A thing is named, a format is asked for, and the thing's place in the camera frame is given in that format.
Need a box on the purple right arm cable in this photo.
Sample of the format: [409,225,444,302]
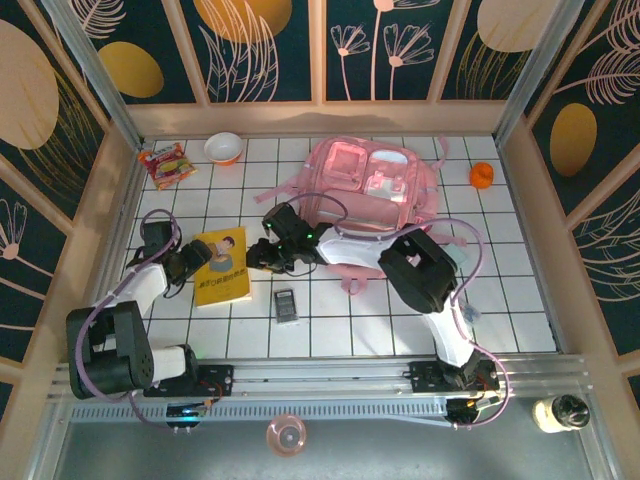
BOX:
[288,194,512,432]

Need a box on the small circuit board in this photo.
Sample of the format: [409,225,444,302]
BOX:
[165,403,207,432]
[445,397,502,430]

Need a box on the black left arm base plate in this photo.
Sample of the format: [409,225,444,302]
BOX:
[142,363,236,399]

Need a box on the pink school backpack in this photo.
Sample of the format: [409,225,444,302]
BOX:
[253,137,469,296]

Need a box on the white and orange bowl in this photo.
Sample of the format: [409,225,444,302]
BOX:
[203,131,246,168]

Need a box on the aluminium frame post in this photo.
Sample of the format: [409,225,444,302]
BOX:
[42,0,147,150]
[491,0,587,145]

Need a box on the slotted grey cable tray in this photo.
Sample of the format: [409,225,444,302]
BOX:
[69,401,451,422]

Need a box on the orange toy fruit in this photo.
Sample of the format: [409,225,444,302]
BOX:
[468,161,497,192]

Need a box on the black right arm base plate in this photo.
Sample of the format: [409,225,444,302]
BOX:
[408,359,501,394]

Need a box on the white bottle with black cap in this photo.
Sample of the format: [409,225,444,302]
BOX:
[531,393,592,435]

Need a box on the red snack packet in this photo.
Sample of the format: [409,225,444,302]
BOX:
[137,142,199,192]

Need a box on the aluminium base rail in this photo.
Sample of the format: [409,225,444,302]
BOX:
[49,353,589,402]

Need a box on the yellow picture book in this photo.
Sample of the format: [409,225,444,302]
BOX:
[192,225,254,309]

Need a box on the black calculator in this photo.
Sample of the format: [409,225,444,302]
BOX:
[272,288,300,326]

